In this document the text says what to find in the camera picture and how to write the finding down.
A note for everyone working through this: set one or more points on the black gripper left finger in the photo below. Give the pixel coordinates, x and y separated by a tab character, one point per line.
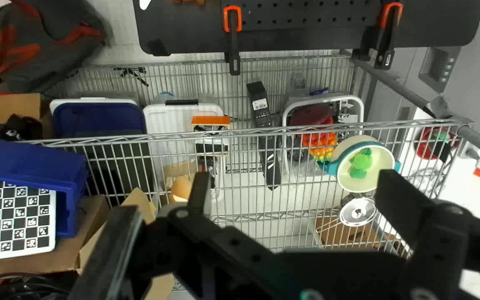
109	255

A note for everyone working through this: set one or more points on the small cardboard box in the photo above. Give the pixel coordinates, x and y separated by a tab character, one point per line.
7	107

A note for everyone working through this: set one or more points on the flat brown cardboard box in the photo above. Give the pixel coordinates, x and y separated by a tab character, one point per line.
67	255

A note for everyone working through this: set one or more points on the white plastic bin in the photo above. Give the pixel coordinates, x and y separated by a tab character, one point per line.
167	118

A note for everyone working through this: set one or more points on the brown woven mat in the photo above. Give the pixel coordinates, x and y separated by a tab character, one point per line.
350	235

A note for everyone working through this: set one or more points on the blue plastic bin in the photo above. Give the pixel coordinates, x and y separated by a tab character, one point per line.
99	118

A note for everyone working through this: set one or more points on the black remote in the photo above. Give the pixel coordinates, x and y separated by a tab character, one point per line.
272	167

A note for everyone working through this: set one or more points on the red bowl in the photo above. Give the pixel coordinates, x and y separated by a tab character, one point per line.
432	145

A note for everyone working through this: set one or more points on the white device orange top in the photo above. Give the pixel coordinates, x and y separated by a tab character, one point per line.
210	120

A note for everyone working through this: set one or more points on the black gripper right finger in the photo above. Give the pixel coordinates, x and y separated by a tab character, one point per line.
417	222

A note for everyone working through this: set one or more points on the cream bowl teal rim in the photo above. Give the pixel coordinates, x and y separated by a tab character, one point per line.
374	147

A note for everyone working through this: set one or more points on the checkerboard calibration board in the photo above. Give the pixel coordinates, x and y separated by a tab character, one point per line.
12	222

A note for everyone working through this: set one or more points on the rainbow stacking toy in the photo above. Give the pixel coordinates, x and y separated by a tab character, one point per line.
320	147

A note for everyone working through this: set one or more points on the black perforated table board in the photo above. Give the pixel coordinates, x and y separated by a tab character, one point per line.
307	22

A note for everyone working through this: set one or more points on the white plastic basket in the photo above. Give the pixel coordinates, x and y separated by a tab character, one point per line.
324	98

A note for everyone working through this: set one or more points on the green toy object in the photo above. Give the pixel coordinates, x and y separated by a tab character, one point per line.
360	162

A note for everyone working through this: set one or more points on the orange black clamp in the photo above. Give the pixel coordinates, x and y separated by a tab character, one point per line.
389	27
232	22

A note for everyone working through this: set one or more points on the blue box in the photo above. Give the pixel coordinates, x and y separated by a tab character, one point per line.
29	163

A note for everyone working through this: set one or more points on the metal cup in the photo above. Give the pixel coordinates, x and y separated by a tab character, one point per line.
357	212

